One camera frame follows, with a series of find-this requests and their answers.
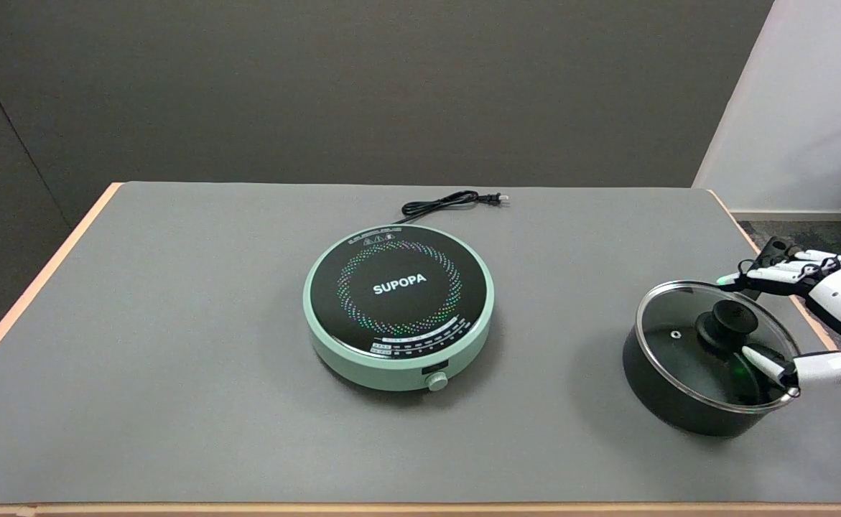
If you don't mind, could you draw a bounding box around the black saucepan with handle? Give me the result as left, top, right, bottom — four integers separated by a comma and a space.
622, 239, 801, 437

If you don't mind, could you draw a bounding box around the grey table mat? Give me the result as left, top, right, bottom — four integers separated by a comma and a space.
0, 181, 841, 505

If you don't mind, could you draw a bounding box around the green round induction cooker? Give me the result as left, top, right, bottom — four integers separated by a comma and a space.
302, 224, 496, 393

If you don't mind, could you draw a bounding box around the black power cable with plug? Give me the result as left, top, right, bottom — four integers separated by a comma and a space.
391, 190, 510, 225

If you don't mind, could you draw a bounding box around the glass pot lid black knob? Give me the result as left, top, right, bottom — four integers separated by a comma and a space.
636, 280, 801, 411

